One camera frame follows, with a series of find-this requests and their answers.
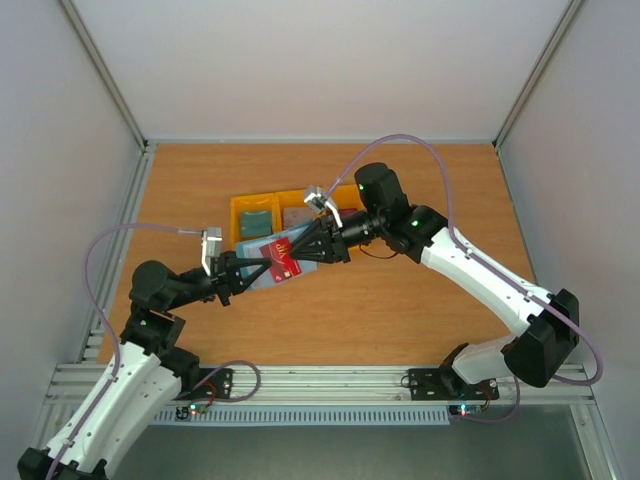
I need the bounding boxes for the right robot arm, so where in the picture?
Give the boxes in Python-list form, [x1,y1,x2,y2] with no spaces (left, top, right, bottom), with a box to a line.
[290,163,579,398]

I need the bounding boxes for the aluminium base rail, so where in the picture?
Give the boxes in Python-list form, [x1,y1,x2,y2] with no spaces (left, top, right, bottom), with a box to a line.
[44,364,595,407]

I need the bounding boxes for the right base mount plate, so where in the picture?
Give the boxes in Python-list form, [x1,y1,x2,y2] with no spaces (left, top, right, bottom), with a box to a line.
[400,368,500,401]

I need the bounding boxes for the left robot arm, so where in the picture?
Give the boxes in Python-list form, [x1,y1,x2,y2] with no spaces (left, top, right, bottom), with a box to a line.
[17,251,271,479]

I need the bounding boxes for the blue leather card holder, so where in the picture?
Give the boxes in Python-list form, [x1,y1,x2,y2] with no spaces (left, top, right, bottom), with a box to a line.
[235,221,318,291]

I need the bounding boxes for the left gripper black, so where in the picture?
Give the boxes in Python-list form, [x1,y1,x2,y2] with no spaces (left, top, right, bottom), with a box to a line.
[166,250,272,310]

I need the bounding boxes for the base mount plate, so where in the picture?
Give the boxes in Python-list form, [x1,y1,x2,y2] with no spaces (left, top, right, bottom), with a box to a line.
[400,368,500,401]
[176,368,234,402]

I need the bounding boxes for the red card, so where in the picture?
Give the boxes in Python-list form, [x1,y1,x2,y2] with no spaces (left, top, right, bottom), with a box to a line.
[259,237,302,284]

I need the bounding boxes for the teal card in bin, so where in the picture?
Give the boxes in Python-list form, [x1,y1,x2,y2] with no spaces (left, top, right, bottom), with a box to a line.
[239,211,273,239]

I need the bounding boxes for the slotted cable duct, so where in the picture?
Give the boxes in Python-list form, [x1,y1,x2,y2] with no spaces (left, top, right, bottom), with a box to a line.
[152,405,450,428]

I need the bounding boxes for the yellow bin middle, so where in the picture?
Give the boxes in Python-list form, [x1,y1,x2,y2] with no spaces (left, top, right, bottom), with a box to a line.
[273,190,318,232]

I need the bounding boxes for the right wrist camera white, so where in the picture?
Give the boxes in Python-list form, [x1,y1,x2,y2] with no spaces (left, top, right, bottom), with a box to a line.
[303,185,343,228]

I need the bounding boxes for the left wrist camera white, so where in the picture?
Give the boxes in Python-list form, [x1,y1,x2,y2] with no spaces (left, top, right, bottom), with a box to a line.
[201,226,223,276]

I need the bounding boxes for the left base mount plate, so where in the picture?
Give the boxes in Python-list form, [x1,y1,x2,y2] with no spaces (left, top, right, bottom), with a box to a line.
[176,368,234,402]

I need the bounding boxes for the yellow bin left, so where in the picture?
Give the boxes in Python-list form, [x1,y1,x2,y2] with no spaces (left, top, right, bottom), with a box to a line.
[230,193,282,249]

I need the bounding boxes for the white card in bin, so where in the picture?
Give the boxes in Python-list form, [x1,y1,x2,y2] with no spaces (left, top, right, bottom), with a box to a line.
[282,207,315,230]

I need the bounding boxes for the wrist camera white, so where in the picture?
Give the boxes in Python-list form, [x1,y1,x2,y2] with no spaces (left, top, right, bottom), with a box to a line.
[201,226,223,276]
[303,185,343,228]

